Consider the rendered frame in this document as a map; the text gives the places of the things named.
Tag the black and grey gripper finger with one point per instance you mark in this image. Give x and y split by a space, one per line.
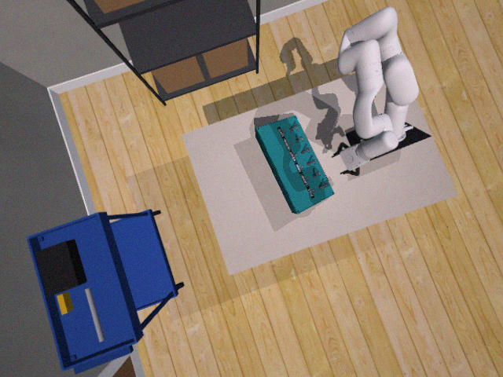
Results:
356 173
340 149

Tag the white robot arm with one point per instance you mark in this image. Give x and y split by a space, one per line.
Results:
374 42

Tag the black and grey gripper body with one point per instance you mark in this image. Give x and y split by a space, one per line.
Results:
351 158

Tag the teal wedge-shaped box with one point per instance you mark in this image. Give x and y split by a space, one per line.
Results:
293 163

